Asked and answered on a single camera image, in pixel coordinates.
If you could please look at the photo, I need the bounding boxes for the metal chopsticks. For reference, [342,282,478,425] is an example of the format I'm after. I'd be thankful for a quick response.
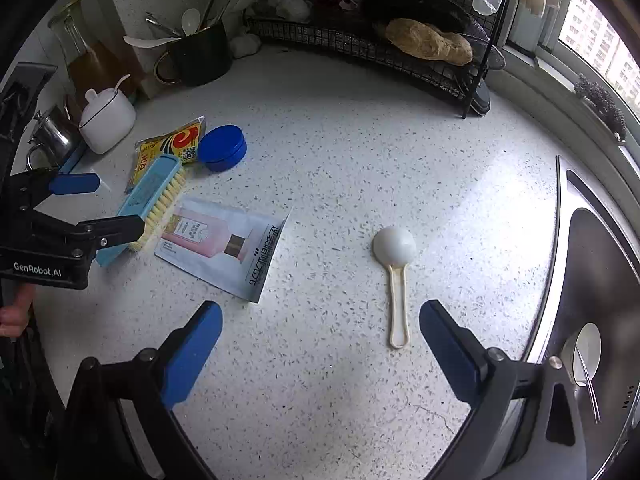
[574,345,601,424]

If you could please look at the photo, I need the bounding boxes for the white sugar pot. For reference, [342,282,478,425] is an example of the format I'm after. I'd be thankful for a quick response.
[78,74,137,155]

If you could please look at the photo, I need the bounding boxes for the stainless steel sink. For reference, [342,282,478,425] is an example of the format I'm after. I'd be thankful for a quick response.
[500,155,640,480]

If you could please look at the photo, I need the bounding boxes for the white measuring spoon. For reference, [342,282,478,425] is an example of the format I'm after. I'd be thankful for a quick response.
[372,225,417,350]

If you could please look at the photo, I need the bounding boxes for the steel teapot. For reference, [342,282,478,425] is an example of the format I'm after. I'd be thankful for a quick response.
[25,107,81,171]

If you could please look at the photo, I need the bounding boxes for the white bowl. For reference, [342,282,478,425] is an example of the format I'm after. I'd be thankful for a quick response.
[561,322,603,387]

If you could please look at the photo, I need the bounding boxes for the blue round tin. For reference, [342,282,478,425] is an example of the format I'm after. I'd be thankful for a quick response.
[197,125,248,172]

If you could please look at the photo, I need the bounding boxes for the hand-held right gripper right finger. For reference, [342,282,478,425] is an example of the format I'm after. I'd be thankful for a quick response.
[419,300,588,480]

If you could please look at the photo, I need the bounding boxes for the person's left hand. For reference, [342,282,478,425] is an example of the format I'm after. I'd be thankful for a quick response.
[0,285,36,338]

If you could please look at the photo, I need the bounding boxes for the yellow printed packet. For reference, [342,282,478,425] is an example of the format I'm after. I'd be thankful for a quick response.
[131,116,207,192]

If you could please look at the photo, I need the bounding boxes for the metal tongs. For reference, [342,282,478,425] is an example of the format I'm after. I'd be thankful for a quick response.
[145,11,184,39]

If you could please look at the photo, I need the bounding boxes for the black utensil mug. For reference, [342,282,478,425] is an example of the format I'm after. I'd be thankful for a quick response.
[154,20,234,87]

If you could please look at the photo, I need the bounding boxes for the white ladle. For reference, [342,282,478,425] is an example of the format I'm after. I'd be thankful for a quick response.
[123,34,173,49]

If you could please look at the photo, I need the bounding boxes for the garlic bulb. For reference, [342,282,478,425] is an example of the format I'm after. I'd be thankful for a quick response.
[229,25,262,59]

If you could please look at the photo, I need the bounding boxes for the black round lid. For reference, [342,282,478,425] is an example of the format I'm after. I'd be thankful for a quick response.
[466,45,507,117]

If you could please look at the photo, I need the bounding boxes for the ginger root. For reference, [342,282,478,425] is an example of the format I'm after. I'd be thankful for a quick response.
[386,18,474,65]

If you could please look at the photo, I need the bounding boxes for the blue saucer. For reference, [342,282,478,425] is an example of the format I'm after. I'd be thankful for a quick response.
[59,140,90,174]

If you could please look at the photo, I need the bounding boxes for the window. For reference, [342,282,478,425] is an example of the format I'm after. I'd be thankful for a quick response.
[505,0,640,111]

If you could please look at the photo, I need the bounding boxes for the garlic bulbs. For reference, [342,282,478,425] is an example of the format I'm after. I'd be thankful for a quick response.
[252,0,312,24]

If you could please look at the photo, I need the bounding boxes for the dried plant sprig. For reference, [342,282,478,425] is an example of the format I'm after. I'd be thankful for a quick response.
[573,74,629,144]

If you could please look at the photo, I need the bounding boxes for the black wire rack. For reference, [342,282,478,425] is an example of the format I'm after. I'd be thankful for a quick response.
[245,0,517,119]

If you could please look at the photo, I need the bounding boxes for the blue scrubbing brush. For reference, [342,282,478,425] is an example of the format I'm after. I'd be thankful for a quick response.
[95,155,188,268]

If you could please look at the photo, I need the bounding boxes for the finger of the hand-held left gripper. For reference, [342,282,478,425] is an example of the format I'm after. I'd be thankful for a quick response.
[67,214,146,251]
[0,166,101,211]

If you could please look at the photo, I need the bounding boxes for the glass oil carafe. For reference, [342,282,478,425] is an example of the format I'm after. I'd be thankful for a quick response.
[47,0,140,107]

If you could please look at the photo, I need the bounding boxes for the white printed sachet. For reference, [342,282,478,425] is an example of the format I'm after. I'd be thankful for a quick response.
[154,196,291,304]

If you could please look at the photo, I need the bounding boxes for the dark bag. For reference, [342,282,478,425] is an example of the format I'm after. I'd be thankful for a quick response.
[362,0,472,36]

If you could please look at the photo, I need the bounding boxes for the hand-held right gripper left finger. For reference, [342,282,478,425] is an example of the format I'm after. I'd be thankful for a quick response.
[57,301,224,480]

